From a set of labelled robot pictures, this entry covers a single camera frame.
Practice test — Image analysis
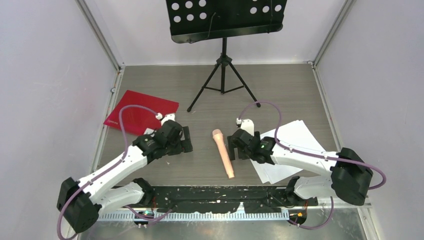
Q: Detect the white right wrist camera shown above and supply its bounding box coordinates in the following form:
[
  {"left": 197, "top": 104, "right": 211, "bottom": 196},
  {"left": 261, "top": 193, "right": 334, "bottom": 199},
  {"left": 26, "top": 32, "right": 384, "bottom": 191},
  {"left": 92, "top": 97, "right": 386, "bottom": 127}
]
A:
[{"left": 235, "top": 118, "right": 255, "bottom": 136}]

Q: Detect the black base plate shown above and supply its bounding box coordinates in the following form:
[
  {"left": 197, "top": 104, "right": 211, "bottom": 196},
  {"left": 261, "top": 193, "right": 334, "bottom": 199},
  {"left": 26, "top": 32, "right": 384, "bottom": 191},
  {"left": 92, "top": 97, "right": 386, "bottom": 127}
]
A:
[{"left": 120, "top": 185, "right": 319, "bottom": 215}]

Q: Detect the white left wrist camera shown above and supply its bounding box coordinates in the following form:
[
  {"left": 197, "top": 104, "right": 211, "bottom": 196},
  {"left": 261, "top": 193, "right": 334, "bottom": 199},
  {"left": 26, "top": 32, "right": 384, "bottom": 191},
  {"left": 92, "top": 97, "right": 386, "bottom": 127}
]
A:
[{"left": 155, "top": 112, "right": 176, "bottom": 126}]

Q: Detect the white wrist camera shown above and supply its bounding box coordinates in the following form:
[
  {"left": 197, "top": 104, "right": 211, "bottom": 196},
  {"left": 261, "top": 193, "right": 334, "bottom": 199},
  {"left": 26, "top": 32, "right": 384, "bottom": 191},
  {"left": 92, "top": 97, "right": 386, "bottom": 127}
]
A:
[
  {"left": 235, "top": 118, "right": 255, "bottom": 136},
  {"left": 155, "top": 112, "right": 176, "bottom": 126}
]

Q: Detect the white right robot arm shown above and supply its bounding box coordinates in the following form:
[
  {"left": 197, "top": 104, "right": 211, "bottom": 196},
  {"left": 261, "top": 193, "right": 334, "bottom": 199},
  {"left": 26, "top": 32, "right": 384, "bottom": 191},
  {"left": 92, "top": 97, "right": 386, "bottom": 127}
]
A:
[{"left": 227, "top": 129, "right": 373, "bottom": 206}]

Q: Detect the red plastic folder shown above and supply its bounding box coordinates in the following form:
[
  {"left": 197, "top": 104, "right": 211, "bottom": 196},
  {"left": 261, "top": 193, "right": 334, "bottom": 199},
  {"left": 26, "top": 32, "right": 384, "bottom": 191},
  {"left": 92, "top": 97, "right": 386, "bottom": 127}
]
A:
[{"left": 103, "top": 90, "right": 179, "bottom": 136}]

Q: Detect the pink plastic cylinder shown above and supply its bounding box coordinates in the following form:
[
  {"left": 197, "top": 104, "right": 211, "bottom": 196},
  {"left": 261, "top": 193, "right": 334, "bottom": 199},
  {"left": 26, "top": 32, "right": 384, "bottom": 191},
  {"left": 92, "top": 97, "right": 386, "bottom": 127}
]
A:
[{"left": 212, "top": 129, "right": 235, "bottom": 179}]

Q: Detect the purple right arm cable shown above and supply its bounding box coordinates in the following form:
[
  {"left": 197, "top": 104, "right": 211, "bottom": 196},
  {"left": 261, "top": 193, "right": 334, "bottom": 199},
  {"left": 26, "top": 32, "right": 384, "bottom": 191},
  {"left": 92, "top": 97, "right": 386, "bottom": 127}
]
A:
[{"left": 237, "top": 100, "right": 387, "bottom": 191}]

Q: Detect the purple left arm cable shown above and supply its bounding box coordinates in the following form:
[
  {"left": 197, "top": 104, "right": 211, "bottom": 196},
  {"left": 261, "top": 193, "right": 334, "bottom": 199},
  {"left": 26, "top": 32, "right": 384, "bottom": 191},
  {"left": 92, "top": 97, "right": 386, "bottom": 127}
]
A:
[{"left": 56, "top": 104, "right": 164, "bottom": 240}]

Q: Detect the aluminium frame rail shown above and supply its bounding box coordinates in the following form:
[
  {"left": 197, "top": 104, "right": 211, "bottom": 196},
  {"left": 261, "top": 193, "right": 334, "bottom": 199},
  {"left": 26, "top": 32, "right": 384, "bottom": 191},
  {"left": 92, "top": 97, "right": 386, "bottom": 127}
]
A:
[{"left": 98, "top": 209, "right": 290, "bottom": 222}]

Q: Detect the stack of white paper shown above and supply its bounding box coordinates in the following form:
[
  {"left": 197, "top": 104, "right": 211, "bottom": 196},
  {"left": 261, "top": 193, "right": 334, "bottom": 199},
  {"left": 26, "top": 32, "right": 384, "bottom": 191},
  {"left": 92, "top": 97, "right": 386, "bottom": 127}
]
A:
[{"left": 250, "top": 120, "right": 325, "bottom": 184}]

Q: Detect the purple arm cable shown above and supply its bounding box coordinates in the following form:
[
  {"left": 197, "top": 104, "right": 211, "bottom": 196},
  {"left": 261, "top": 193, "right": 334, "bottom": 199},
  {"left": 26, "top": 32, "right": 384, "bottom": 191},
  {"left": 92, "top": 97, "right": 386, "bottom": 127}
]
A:
[
  {"left": 56, "top": 104, "right": 164, "bottom": 240},
  {"left": 237, "top": 100, "right": 387, "bottom": 191}
]

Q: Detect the black music stand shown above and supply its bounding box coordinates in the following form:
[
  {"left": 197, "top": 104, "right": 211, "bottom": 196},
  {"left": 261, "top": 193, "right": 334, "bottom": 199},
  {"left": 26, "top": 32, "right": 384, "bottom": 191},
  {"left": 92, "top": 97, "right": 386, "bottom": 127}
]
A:
[{"left": 165, "top": 0, "right": 287, "bottom": 112}]

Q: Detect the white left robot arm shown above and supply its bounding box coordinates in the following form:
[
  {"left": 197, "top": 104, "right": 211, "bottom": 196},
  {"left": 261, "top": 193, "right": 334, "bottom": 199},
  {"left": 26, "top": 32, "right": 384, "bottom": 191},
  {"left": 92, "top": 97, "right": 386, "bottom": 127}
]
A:
[{"left": 56, "top": 119, "right": 193, "bottom": 234}]

